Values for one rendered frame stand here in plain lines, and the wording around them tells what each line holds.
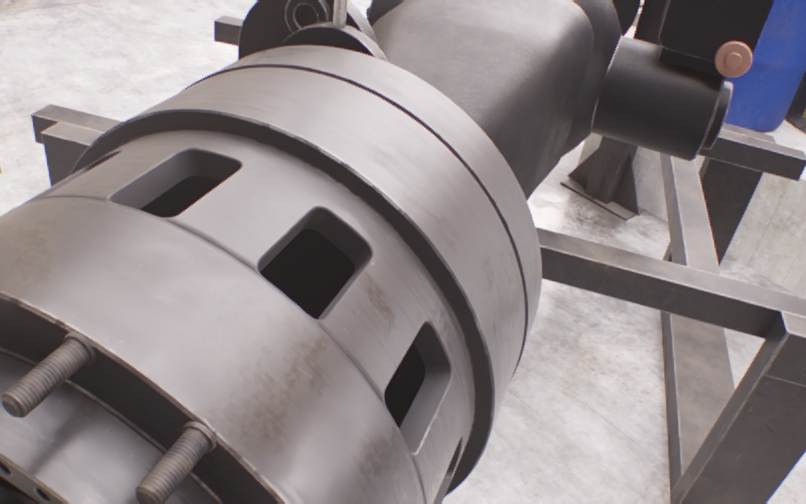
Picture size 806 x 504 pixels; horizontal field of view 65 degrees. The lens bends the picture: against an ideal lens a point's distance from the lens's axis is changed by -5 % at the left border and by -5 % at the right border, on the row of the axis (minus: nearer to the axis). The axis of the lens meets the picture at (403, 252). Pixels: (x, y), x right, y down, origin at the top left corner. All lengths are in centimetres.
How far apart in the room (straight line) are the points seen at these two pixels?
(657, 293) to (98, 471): 123
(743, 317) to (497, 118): 72
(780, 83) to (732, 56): 145
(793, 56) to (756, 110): 25
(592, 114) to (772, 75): 146
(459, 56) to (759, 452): 111
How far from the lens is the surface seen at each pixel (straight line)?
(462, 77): 115
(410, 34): 123
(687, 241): 165
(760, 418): 164
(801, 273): 295
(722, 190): 251
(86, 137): 172
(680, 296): 149
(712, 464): 174
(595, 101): 166
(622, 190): 305
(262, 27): 92
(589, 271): 146
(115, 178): 58
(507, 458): 183
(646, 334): 238
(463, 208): 65
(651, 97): 165
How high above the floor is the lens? 138
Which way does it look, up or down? 35 degrees down
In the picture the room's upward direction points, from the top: 9 degrees clockwise
